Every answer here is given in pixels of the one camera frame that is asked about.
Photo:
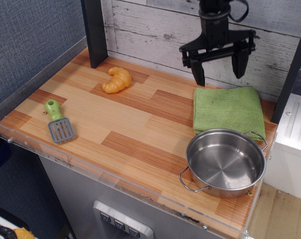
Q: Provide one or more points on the black mesh sleeve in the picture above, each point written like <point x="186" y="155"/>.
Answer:
<point x="7" y="233"/>

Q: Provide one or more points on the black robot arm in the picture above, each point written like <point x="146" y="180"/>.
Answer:
<point x="221" y="5"/>

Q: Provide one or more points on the green cloth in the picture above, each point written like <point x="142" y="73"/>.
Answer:
<point x="238" y="109"/>

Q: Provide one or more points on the grey control panel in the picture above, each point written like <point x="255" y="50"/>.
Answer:
<point x="117" y="225"/>

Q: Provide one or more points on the green grey toy spatula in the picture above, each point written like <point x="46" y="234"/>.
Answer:
<point x="60" y="127"/>

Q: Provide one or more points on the stainless steel pot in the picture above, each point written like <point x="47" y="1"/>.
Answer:
<point x="225" y="163"/>

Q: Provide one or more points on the dark support post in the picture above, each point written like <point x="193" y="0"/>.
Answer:
<point x="95" y="31"/>
<point x="288" y="85"/>

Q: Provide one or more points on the dark right support post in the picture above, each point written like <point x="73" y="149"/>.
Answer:
<point x="288" y="85"/>

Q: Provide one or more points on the dark left support post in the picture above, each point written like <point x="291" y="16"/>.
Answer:
<point x="95" y="31"/>

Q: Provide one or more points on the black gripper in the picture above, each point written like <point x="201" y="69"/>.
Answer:
<point x="218" y="41"/>

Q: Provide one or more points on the yellow object bottom left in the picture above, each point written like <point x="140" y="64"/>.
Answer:
<point x="23" y="233"/>

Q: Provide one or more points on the grey cabinet front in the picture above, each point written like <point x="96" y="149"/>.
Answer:
<point x="159" y="202"/>

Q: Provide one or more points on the white ribbed box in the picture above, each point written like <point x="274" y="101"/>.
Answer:
<point x="289" y="128"/>

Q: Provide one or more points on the orange plastic croissant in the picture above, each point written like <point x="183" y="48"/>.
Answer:
<point x="121" y="79"/>

